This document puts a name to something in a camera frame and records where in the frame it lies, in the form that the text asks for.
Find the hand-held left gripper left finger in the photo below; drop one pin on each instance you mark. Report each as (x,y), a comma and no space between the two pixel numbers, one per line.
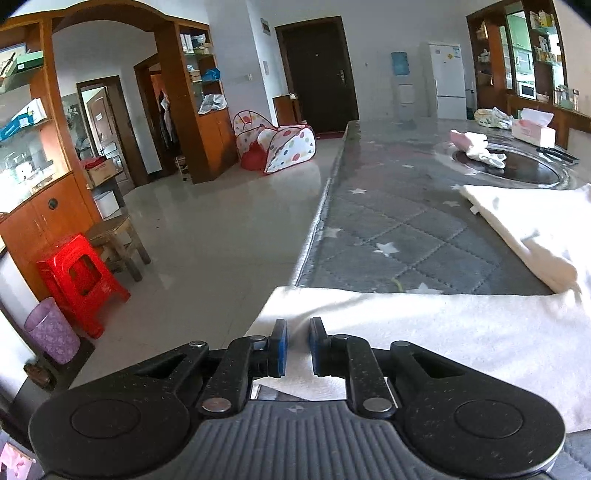
(280,347)

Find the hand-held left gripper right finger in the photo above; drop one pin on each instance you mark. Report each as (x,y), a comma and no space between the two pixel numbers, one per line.
(316,347)

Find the white towel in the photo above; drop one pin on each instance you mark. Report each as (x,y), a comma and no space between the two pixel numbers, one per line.
(471,332)

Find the hanging dark clothes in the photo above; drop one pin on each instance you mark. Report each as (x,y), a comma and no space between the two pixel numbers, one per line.
(168,122)

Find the grey star quilted mat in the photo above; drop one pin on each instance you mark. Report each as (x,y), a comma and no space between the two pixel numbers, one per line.
(397,217)

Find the wooden stool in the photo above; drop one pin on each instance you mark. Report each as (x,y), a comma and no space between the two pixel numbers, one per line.
(120,235)

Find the polka dot play tent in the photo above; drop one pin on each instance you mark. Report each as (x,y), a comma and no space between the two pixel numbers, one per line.
(281,147)

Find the red door mat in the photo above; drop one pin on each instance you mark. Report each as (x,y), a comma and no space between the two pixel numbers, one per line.
(330,134)

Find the wooden glass-shelf cabinet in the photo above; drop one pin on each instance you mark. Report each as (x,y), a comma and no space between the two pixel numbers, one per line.
(203,138)

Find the white bucket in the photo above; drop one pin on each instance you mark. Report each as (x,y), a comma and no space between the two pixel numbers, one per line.
(107,205)

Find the purple waste bin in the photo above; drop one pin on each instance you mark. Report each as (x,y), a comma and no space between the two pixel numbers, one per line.
(51,330)

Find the red plastic stool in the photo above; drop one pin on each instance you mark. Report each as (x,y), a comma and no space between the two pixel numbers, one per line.
(57,277)

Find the small wooden side cabinet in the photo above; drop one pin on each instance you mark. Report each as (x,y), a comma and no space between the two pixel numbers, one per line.
(286,110)

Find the cardboard box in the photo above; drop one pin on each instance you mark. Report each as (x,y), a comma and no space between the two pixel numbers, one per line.
(100,170)

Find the small pink white garment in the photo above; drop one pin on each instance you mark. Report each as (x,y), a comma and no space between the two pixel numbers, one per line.
(475,148)

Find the wooden arch shelf cabinet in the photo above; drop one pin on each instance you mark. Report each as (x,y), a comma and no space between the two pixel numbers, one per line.
(46,217)

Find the water dispenser with blue bottle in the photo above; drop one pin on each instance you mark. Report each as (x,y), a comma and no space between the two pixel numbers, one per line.
(402,87)

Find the dark brown entrance door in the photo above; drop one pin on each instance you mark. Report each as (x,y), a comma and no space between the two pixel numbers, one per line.
(318,74)

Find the brown interior door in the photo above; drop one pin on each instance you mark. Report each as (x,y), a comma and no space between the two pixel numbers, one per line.
(105,134)

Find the round black table hotplate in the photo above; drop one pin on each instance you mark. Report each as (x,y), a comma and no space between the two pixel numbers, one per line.
(531,168)

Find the pale yellow crumpled cloth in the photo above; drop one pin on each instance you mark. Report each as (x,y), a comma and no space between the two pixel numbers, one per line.
(493,117)

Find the white refrigerator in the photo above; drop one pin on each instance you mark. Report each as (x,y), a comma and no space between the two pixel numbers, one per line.
(447,81)

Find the pink tissue box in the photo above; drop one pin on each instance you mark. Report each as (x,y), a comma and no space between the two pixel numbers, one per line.
(533,129)

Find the black flat tool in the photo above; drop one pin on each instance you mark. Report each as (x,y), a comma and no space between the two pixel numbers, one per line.
(558,154)

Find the white microwave oven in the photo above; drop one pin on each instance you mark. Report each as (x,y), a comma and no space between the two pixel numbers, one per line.
(526,90)

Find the wooden kitchen wall cabinet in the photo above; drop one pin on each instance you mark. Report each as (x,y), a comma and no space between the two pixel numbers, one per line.
(498,69)

